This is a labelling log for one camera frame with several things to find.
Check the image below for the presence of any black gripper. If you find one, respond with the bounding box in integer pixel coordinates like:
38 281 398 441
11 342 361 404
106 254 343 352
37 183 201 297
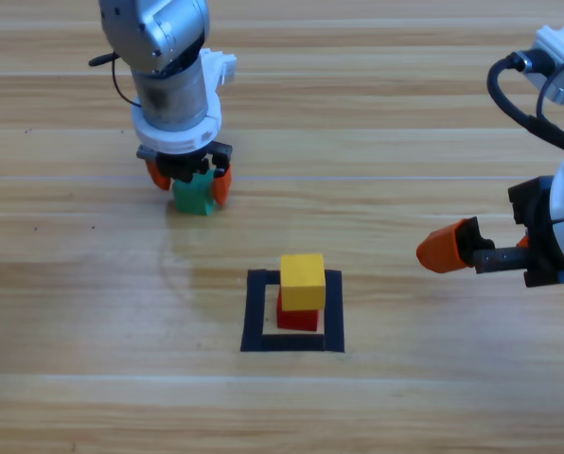
136 140 234 207
415 175 564 288

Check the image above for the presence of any green wooden cube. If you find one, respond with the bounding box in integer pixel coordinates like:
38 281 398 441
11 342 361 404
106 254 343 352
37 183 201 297
171 169 217 217

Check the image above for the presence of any yellow wooden cube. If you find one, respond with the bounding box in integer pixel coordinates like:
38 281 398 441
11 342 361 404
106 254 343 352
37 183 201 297
279 253 326 312

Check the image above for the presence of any red wooden cube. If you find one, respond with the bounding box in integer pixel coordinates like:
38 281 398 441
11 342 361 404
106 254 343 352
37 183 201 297
275 288 320 332

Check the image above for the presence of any black tape square outline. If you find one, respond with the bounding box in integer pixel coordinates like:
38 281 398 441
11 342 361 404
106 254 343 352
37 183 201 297
239 269 346 354

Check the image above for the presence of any thin black cable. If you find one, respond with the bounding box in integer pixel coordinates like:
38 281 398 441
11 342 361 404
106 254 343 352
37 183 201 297
110 59 144 110
536 55 564 127

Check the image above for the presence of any thick black cable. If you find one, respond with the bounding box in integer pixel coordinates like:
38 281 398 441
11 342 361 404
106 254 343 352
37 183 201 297
87 51 121 68
486 50 564 160

